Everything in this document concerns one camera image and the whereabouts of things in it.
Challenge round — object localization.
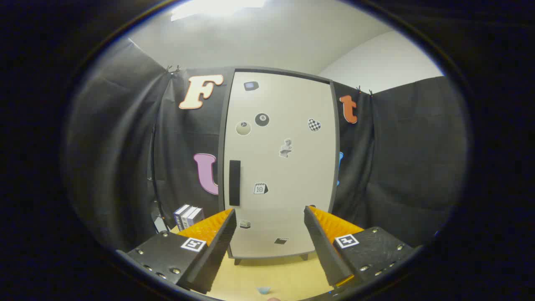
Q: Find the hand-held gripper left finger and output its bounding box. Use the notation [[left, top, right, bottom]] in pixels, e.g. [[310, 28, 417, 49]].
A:
[[116, 208, 237, 294]]

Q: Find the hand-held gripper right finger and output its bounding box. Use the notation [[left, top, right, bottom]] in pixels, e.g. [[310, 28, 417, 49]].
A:
[[304, 206, 418, 290]]

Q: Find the black door handle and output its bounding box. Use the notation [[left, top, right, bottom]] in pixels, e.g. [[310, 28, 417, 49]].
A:
[[229, 160, 242, 207]]

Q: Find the white spine book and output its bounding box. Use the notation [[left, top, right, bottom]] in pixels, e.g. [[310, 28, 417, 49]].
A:
[[181, 206, 198, 230]]

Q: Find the dark blue book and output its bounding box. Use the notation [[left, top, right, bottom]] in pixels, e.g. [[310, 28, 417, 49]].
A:
[[173, 204, 191, 232]]

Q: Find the black stand pole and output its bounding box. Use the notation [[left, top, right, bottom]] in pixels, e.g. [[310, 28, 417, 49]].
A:
[[148, 121, 172, 232]]

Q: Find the black backdrop cloth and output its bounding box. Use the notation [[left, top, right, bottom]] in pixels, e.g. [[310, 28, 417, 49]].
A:
[[63, 38, 469, 253]]

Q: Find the grey cabinet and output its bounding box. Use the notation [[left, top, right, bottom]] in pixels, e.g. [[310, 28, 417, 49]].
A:
[[217, 67, 341, 266]]

